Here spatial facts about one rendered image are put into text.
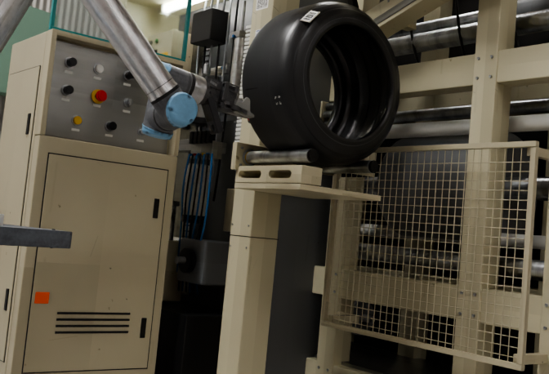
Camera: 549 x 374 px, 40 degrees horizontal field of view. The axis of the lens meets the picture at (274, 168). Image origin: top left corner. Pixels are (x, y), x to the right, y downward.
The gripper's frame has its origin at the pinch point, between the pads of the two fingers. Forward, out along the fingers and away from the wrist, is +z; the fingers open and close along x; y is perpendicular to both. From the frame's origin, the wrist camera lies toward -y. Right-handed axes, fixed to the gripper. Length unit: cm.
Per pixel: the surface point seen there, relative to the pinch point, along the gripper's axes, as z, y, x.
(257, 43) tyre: 2.6, 27.1, 7.9
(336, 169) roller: 45.2, -5.5, 5.5
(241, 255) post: 29, -42, 30
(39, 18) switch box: 14, 86, 267
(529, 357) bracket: 78, -57, -60
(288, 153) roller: 17.1, -7.2, -1.4
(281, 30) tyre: 3.7, 30.5, -2.5
